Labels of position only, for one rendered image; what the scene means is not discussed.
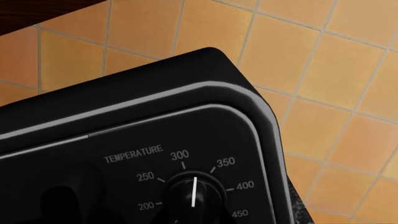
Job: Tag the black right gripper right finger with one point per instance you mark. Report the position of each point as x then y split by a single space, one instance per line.
226 215

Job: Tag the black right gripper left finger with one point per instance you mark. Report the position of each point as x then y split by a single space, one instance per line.
59 205

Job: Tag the black temperature knob white line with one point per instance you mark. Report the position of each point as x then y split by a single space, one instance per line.
186 193

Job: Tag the black toaster oven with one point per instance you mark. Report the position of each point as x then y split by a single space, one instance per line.
192 98

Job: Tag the dark brown wooden cabinet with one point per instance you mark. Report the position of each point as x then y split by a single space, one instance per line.
37 11

